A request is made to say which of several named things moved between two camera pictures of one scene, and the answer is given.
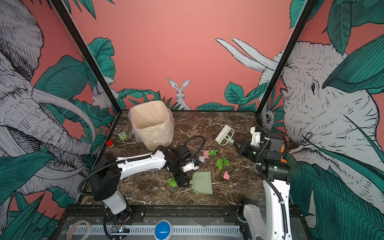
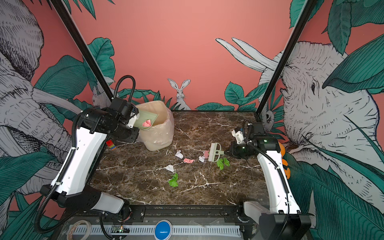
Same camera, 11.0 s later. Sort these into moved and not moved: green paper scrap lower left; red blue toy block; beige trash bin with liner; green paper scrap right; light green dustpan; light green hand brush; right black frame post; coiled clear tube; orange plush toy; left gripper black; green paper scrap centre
Moved: light green dustpan; left gripper black; light green hand brush
Not moved: orange plush toy; red blue toy block; green paper scrap lower left; green paper scrap centre; beige trash bin with liner; green paper scrap right; coiled clear tube; right black frame post
